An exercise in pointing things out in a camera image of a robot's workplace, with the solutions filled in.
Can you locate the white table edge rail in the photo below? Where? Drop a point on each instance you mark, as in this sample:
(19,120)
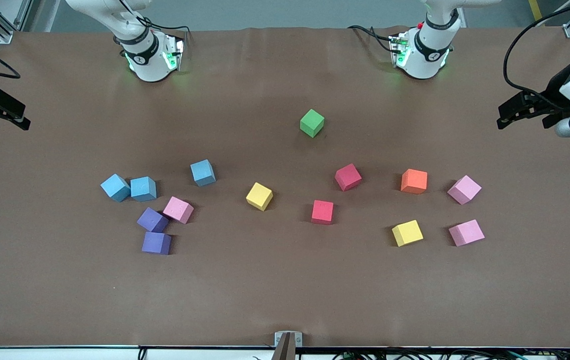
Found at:
(40,355)

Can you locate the brown table mat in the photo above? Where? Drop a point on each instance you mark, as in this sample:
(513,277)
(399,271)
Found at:
(284,280)

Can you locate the green foam block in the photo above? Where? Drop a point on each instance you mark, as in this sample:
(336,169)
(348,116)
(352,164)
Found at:
(311,123)

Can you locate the orange foam block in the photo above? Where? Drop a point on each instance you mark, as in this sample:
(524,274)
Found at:
(413,181)

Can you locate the metal base connector bracket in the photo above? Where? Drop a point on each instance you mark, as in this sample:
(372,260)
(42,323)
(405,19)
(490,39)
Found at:
(397,47)
(177,52)

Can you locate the red foam block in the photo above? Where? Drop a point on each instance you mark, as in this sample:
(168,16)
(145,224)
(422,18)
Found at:
(348,177)
(322,211)

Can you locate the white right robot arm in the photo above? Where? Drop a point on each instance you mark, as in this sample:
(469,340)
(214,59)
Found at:
(147,60)

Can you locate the yellow foam block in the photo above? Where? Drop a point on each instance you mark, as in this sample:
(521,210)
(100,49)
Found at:
(259,196)
(407,233)

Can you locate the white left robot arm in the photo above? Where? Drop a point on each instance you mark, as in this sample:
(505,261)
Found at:
(429,55)

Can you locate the grey metal bracket with post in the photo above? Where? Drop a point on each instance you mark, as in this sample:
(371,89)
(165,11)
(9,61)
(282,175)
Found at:
(288,346)

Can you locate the purple foam block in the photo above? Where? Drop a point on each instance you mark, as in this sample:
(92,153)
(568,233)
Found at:
(152,220)
(156,243)

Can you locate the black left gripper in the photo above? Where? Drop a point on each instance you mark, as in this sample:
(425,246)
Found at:
(554,90)

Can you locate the pink foam block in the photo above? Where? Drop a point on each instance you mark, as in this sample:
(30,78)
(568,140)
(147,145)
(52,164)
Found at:
(466,233)
(178,209)
(464,189)

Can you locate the blue foam block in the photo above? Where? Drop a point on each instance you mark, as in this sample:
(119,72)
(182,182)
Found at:
(115,187)
(143,189)
(203,173)

